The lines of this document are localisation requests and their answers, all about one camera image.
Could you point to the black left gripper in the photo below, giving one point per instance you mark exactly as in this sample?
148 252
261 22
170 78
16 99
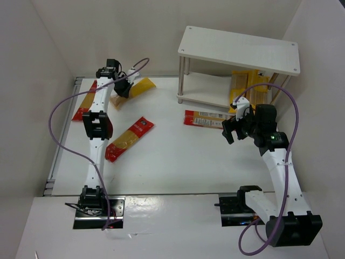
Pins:
122 88

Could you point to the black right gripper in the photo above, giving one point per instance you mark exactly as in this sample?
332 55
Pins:
234 127

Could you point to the yellow spaghetti bag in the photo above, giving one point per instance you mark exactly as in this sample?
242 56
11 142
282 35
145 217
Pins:
138 89

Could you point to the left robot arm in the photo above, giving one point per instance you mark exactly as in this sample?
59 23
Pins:
97 124

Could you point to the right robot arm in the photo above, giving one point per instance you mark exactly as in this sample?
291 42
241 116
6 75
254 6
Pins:
290 222

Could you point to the red orange pasta box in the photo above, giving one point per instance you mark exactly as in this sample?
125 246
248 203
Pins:
205 119

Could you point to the yellow pasta bag shelf right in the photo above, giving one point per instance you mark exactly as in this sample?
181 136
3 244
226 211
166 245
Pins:
258 94

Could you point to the yellow pasta bag shelf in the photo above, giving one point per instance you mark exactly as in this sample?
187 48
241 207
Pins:
239 81
258 94

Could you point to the yellow pasta bag shelf left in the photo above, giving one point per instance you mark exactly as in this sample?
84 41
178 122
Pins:
239 81

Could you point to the white two-tier shelf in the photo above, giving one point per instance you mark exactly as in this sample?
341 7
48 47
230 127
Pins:
238 50

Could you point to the red spaghetti bag far left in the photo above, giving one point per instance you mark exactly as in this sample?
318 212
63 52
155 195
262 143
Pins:
86 103

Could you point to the red spaghetti bag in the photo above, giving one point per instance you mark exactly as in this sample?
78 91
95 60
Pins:
86 103
127 139

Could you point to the red spaghetti bag centre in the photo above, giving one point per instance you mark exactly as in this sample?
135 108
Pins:
127 139

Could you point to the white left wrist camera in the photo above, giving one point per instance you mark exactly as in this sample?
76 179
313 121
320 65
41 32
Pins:
132 74

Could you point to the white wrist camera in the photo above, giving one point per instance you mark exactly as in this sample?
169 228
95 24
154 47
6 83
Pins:
132 74
242 107

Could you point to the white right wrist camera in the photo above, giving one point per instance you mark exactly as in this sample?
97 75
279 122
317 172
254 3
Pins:
242 107

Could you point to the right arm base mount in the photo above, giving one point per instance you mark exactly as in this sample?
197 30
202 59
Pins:
232 211

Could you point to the aluminium table edge rail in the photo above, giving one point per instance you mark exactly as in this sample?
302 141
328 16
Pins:
62 138

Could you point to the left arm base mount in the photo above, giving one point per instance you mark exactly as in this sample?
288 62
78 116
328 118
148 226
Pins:
94 211

